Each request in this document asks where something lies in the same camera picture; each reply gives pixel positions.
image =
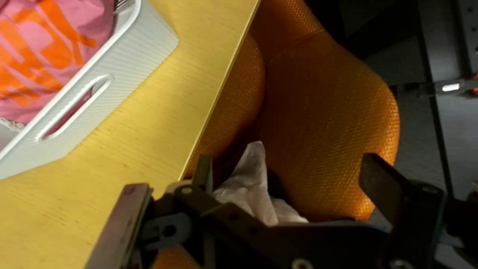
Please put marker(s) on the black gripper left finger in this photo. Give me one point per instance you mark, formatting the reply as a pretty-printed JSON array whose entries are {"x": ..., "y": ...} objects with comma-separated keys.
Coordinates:
[{"x": 121, "y": 229}]

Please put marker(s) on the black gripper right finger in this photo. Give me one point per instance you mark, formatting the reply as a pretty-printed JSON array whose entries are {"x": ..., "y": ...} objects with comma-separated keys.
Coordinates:
[{"x": 419, "y": 218}]

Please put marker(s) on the white printed cloth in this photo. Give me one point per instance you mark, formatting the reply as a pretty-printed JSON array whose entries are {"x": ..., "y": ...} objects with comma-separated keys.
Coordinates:
[{"x": 254, "y": 184}]

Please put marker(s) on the pink orange striped cloth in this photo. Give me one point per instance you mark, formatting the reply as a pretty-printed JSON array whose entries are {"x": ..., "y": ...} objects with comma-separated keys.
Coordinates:
[{"x": 45, "y": 54}]

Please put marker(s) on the orange mesh office chair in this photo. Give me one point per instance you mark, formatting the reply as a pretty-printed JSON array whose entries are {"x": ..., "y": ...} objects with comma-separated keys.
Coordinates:
[{"x": 323, "y": 109}]

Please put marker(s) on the white plastic washing basket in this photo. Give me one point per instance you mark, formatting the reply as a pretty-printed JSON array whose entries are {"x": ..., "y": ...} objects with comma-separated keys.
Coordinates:
[{"x": 135, "y": 49}]

